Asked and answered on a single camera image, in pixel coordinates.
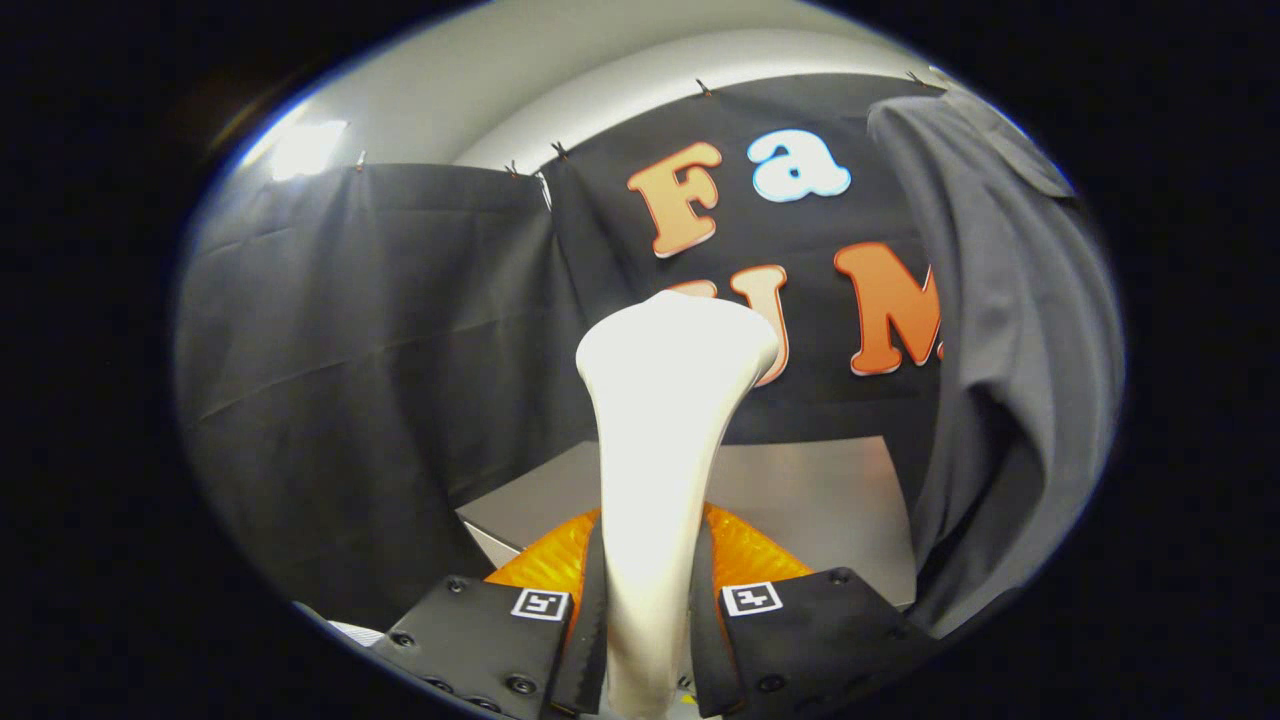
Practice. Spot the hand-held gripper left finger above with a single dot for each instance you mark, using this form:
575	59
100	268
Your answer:
590	650

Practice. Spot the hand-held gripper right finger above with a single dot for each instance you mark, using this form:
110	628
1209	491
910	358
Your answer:
712	650

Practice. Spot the white garment steamer head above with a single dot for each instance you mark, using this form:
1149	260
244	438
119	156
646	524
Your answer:
660	450

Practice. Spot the grey sleeveless button shirt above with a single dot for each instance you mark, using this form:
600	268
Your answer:
1020	350

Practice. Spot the grey drawer cabinet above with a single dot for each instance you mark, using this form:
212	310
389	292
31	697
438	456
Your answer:
800	500

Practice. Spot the black backdrop cloth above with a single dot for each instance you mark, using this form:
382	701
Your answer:
380	350

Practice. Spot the ceiling light strip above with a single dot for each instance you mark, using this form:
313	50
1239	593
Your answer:
308	150

